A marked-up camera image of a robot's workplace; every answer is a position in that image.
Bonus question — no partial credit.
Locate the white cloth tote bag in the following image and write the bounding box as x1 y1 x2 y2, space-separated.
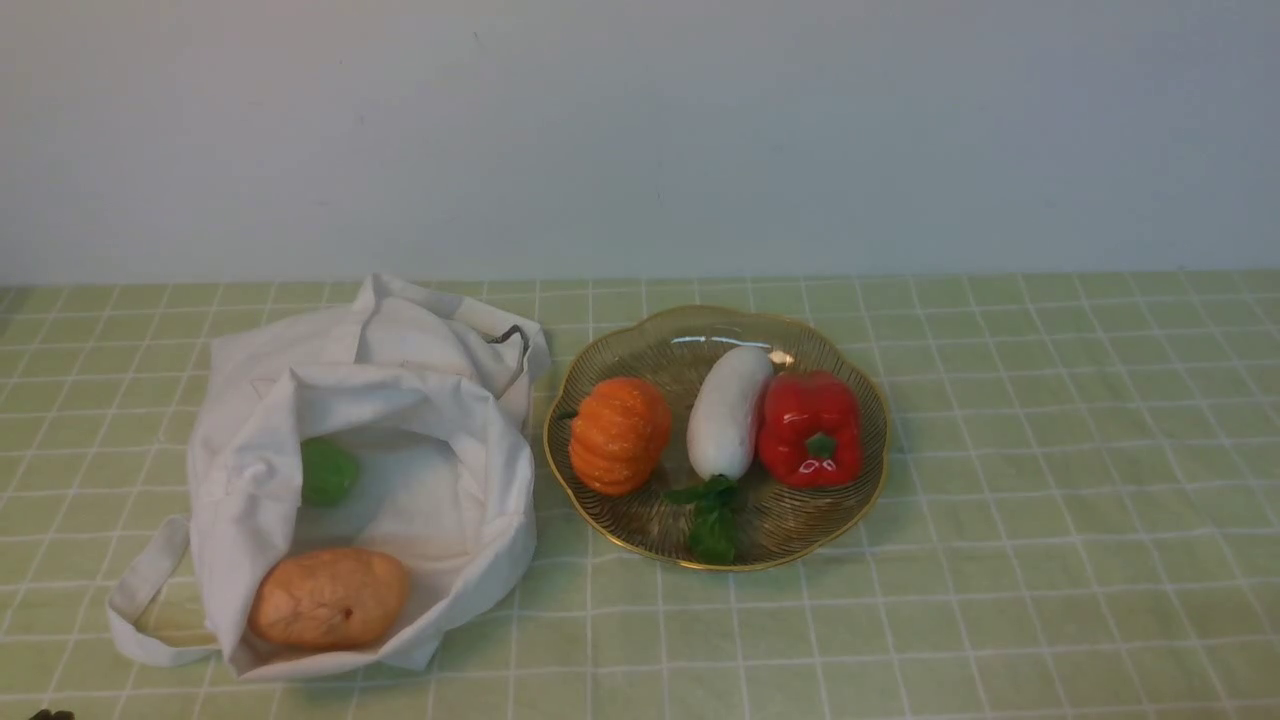
105 274 550 682

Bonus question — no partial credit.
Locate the green cucumber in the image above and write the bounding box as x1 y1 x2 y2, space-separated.
300 437 360 509

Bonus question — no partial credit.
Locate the orange pumpkin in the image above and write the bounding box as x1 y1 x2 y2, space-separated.
568 377 673 497

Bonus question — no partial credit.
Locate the white radish with leaves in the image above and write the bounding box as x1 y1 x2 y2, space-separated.
664 346 774 566

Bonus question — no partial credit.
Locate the red bell pepper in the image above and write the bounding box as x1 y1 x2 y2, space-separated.
756 372 863 489

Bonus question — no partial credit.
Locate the gold rimmed glass plate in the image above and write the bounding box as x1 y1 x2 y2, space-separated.
543 305 891 571

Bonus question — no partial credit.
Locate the brown potato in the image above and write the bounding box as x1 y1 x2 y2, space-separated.
247 547 410 651

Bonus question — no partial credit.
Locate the green checkered tablecloth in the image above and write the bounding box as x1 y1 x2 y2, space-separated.
1 270 1279 719

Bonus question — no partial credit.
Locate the dark object at bottom edge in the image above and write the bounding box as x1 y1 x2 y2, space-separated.
29 708 76 720

